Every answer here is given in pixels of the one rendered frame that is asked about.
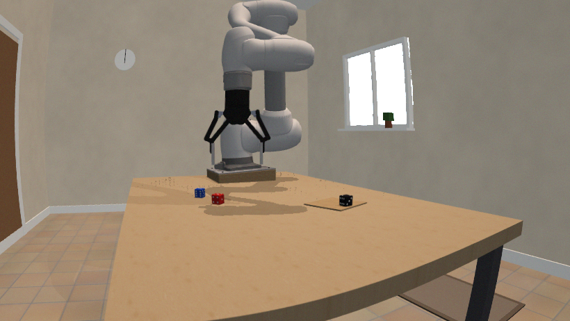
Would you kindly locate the red die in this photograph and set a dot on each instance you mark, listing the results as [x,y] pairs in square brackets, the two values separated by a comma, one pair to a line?
[217,198]

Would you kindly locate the brown mat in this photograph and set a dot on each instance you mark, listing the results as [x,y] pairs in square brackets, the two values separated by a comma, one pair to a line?
[333,204]

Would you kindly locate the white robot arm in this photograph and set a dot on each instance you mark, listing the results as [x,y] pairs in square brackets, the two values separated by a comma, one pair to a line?
[249,46]

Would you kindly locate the blue die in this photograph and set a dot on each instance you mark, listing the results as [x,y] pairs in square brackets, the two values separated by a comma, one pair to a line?
[200,192]

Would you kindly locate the black die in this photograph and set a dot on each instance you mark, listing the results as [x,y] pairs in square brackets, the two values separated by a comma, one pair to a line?
[345,200]

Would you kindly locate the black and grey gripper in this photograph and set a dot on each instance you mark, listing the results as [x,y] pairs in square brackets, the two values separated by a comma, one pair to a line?
[237,111]

